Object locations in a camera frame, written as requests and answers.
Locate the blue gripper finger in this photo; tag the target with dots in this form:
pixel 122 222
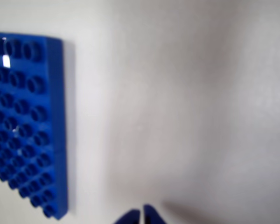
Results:
pixel 152 215
pixel 130 218

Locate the blue 8x8 studded baseplate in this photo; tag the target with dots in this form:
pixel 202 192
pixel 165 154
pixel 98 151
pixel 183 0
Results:
pixel 25 116

